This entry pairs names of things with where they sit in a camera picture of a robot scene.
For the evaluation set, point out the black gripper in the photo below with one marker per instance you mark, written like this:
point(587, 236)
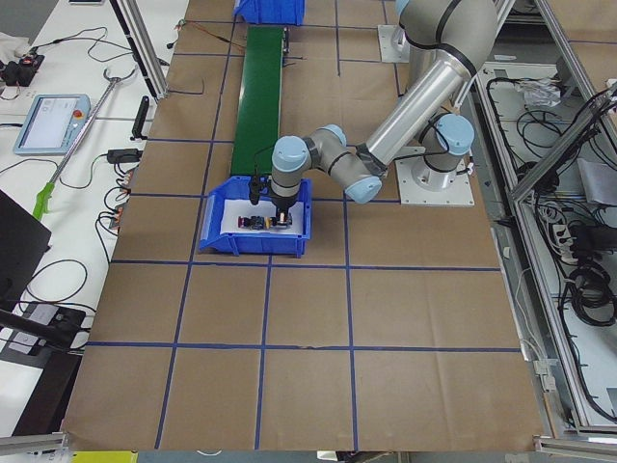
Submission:
point(282, 203)

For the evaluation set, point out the blue plastic bin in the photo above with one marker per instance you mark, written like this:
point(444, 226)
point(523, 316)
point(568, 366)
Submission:
point(288, 12)
point(233, 225)

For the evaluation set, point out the aluminium frame post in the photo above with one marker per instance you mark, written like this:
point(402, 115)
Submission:
point(135, 31)

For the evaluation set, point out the right blue plastic bin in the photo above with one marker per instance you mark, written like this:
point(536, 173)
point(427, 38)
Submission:
point(288, 12)

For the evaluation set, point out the green handled reach grabber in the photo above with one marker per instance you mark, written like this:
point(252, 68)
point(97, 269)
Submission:
point(43, 197)

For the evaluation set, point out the yellow push button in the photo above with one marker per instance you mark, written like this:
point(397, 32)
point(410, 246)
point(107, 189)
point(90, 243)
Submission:
point(279, 222)

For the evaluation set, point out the green conveyor belt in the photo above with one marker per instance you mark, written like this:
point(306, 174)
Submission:
point(259, 108)

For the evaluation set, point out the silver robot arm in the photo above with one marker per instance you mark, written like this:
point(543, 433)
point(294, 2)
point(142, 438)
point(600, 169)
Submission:
point(461, 34)

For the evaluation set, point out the teach pendant tablet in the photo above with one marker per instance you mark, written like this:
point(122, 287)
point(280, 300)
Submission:
point(52, 124)

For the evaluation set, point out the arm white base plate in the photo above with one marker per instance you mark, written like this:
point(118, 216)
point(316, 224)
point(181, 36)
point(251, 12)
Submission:
point(418, 184)
point(394, 48)

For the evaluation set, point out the left blue plastic bin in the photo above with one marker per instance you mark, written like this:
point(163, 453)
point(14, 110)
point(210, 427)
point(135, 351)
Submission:
point(233, 225)

